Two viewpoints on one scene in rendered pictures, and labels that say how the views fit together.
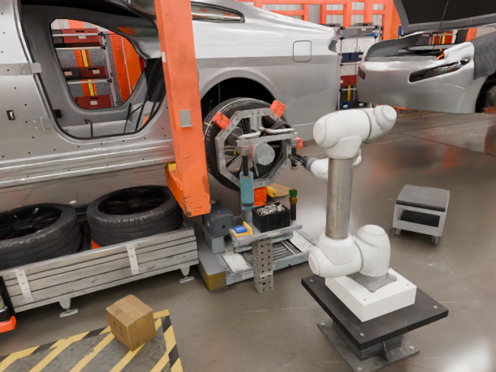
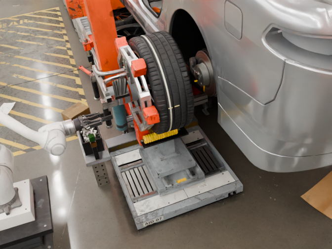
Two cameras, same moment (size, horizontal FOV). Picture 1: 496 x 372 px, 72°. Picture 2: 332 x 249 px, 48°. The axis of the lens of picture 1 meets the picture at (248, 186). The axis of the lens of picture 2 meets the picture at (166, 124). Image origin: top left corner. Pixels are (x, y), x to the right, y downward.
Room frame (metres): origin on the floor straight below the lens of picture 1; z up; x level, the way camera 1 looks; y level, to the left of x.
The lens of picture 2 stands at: (2.64, -2.12, 2.19)
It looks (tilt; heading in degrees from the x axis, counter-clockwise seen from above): 38 degrees down; 96
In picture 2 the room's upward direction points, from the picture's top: 7 degrees counter-clockwise
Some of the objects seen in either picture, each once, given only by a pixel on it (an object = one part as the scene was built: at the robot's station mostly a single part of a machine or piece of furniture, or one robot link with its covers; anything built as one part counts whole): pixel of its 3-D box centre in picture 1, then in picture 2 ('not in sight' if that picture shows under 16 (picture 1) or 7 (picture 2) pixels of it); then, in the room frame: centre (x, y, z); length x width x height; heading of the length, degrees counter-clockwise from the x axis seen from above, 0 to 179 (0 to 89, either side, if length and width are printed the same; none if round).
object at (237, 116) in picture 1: (255, 149); (135, 89); (2.27, -0.06, 0.85); 0.54 x 0.07 x 0.54; 112
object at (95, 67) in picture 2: (247, 128); (108, 63); (2.11, -0.02, 1.03); 0.19 x 0.18 x 0.11; 22
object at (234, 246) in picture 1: (255, 230); (170, 163); (2.44, -0.04, 0.13); 0.50 x 0.36 x 0.10; 112
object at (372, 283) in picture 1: (373, 271); (5, 201); (1.41, -0.60, 0.42); 0.22 x 0.18 x 0.06; 119
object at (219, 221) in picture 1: (215, 223); not in sight; (2.37, 0.27, 0.26); 0.42 x 0.18 x 0.35; 22
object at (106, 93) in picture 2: (275, 124); (116, 78); (2.19, -0.20, 1.03); 0.19 x 0.18 x 0.11; 22
